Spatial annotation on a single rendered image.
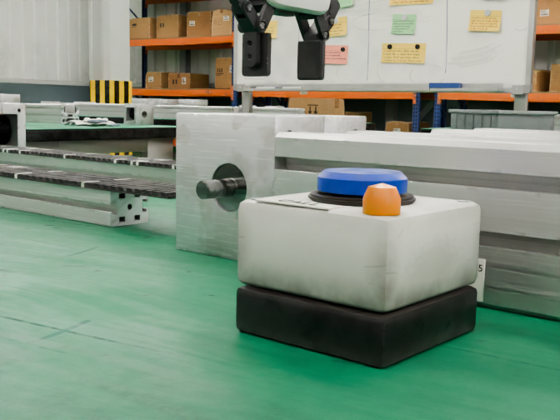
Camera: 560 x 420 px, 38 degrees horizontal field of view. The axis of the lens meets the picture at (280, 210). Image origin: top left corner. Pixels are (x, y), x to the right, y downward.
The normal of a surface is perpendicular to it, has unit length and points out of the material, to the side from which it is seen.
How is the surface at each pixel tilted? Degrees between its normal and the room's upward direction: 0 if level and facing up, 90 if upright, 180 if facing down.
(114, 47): 90
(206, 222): 90
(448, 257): 90
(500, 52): 90
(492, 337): 0
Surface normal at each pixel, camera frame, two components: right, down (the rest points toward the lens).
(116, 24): 0.83, 0.09
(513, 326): 0.02, -0.99
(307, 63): -0.63, 0.09
